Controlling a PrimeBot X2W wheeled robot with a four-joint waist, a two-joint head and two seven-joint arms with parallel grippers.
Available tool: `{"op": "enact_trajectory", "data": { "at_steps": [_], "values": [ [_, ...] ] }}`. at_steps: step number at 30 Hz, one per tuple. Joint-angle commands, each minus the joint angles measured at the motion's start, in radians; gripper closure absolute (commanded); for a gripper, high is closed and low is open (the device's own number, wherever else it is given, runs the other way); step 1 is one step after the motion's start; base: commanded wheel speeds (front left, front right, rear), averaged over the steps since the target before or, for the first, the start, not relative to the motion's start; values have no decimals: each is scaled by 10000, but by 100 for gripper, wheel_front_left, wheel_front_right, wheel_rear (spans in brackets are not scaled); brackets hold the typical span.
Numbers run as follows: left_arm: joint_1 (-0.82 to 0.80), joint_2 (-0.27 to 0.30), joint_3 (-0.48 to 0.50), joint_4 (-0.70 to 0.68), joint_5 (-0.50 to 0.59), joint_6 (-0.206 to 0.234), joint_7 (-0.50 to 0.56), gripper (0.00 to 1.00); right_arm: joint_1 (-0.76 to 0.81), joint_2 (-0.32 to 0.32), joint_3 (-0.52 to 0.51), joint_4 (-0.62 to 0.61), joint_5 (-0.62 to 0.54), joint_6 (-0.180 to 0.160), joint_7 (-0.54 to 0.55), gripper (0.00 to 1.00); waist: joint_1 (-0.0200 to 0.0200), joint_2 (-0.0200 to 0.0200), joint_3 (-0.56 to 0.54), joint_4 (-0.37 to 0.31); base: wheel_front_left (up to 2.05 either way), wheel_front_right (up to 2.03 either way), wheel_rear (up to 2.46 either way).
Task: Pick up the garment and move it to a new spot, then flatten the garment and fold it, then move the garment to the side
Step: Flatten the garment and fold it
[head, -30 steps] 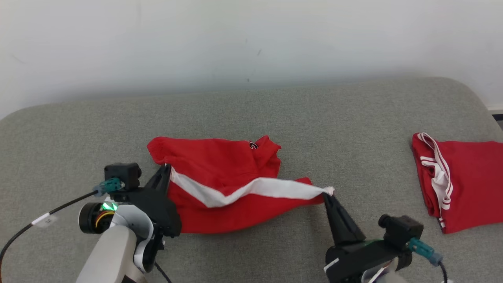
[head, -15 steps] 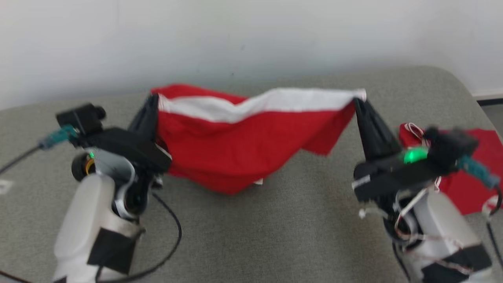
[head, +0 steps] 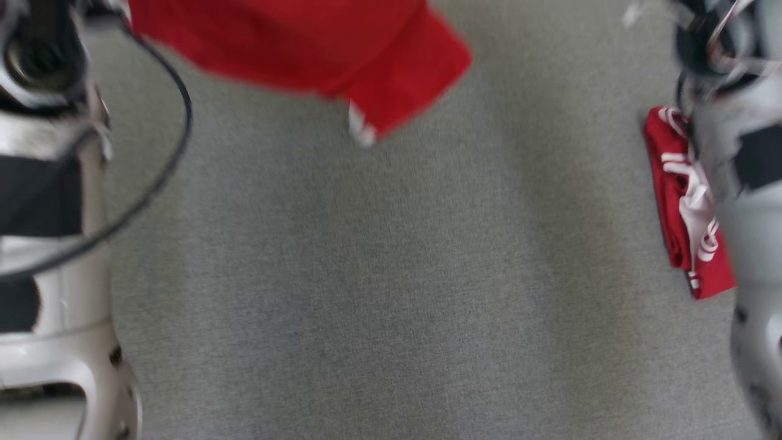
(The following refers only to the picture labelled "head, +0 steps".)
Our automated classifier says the grey fabric sofa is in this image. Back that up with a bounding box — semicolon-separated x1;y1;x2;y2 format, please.
0;0;782;440

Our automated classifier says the red garment with white hem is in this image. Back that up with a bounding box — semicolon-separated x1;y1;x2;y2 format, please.
125;0;474;149

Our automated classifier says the red shirt with white sleeves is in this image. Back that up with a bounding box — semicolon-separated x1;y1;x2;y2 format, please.
643;106;737;301

